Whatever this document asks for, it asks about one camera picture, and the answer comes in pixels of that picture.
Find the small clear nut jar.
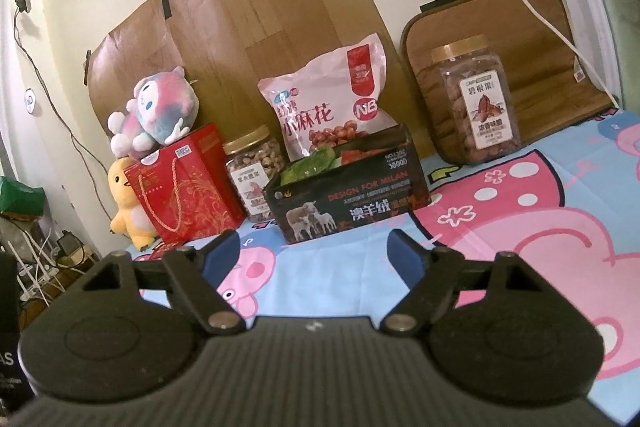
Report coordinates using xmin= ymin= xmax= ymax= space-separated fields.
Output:
xmin=222 ymin=125 xmax=287 ymax=223

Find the dark cardboard box sheep print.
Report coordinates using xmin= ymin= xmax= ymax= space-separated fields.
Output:
xmin=264 ymin=123 xmax=432 ymax=244

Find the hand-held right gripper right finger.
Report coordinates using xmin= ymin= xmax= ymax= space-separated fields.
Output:
xmin=382 ymin=228 xmax=558 ymax=333

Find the brown seat cushion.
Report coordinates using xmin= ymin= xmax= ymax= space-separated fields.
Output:
xmin=400 ymin=0 xmax=618 ymax=162

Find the pink blue plush toy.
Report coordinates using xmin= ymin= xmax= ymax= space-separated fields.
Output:
xmin=107 ymin=66 xmax=200 ymax=160

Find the yellow duck plush toy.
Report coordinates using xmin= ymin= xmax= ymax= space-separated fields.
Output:
xmin=107 ymin=157 xmax=160 ymax=252

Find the cartoon pig printed blanket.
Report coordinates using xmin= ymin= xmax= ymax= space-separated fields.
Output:
xmin=125 ymin=107 xmax=640 ymax=427

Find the black cable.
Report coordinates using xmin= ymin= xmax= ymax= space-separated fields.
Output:
xmin=12 ymin=0 xmax=118 ymax=220

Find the large gold-lid nut jar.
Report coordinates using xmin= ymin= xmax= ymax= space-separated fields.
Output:
xmin=430 ymin=34 xmax=522 ymax=165

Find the small red flat packet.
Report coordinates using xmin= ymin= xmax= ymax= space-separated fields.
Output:
xmin=149 ymin=243 xmax=196 ymax=261

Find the pink snack bag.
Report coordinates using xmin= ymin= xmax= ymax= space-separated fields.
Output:
xmin=257 ymin=33 xmax=388 ymax=160

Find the red gift bag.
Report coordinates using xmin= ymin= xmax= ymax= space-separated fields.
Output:
xmin=123 ymin=123 xmax=247 ymax=244

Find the brown cardboard sheet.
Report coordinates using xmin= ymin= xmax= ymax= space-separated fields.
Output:
xmin=87 ymin=0 xmax=436 ymax=162

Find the green box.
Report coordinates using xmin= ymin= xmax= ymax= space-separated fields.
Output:
xmin=0 ymin=177 xmax=46 ymax=215

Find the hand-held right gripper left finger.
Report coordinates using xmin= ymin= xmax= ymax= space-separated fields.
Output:
xmin=82 ymin=229 xmax=246 ymax=333

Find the white router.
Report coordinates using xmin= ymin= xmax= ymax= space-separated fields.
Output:
xmin=10 ymin=229 xmax=66 ymax=304

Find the green snack packet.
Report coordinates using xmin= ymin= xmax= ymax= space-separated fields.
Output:
xmin=280 ymin=146 xmax=337 ymax=185

